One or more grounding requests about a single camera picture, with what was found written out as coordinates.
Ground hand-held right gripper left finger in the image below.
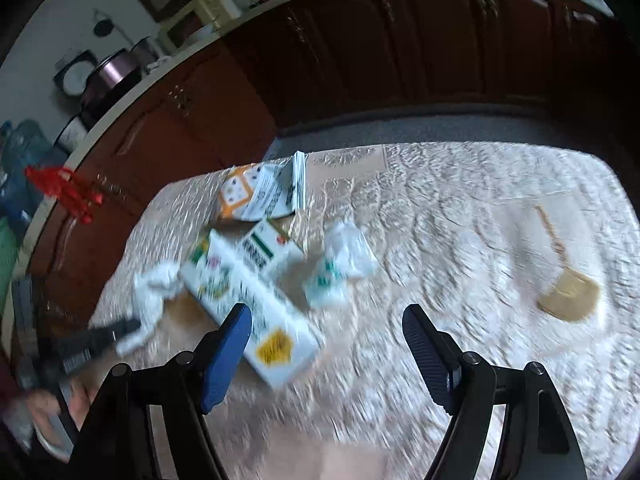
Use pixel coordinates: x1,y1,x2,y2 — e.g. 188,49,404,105
72,303,253,480

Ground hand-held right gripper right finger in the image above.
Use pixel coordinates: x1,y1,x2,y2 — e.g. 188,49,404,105
401,304,588,480

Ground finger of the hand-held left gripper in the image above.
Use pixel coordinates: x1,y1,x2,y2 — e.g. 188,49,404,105
86,316,143,358

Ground white tissue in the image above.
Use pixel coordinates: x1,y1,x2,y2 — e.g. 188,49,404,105
114,262,186,359

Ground white milk carton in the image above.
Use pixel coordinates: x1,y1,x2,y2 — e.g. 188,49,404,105
178,230,325,391

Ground person's left hand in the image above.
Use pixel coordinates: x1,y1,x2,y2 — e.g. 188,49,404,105
22,377,95,433

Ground green white box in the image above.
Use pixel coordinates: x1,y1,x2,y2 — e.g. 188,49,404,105
239,218,307,281

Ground beige patterned tablecloth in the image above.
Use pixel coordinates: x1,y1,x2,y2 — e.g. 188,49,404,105
90,141,634,480

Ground crumpled white plastic bag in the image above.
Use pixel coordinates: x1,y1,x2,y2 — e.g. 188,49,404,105
302,221,380,311

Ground wooden spoon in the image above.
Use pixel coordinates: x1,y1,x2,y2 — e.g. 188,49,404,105
532,204,602,324

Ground red tassel ornament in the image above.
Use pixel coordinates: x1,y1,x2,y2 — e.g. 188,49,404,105
25,164,105,226

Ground orange white snack packet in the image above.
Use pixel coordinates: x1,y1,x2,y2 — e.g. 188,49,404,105
216,162,274,221

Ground white printed packet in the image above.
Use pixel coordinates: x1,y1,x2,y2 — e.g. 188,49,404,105
242,151,309,222

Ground large blue water jug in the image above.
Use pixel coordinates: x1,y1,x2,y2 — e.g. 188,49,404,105
0,119,57,222

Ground kitchen scale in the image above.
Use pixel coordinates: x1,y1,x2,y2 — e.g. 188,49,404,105
53,50,99,99

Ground stainless rice cooker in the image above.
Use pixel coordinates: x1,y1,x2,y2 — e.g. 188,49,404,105
79,35,160,126

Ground brown lower kitchen cabinets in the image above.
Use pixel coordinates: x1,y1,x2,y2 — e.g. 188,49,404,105
15,0,619,282

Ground cream microwave oven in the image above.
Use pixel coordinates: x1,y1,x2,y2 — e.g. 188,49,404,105
159,0,241,54

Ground black round wall hanger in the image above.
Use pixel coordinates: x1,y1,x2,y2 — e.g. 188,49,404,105
92,10,115,39

